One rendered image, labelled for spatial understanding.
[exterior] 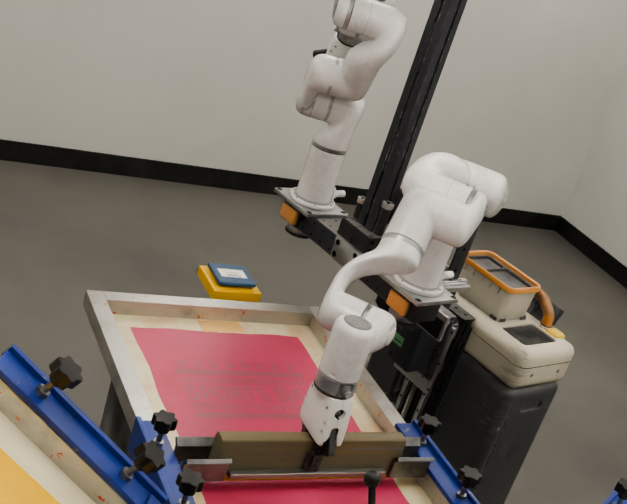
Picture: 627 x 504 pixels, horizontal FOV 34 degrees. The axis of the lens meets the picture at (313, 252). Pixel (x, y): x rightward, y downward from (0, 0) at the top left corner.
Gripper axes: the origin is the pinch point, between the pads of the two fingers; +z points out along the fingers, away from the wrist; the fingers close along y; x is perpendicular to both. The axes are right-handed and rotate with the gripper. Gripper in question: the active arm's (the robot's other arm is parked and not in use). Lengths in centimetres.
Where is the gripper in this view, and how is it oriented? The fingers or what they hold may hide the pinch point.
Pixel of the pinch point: (308, 454)
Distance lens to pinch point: 189.3
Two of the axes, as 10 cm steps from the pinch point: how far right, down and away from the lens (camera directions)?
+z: -2.9, 8.8, 3.8
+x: -8.8, -0.9, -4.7
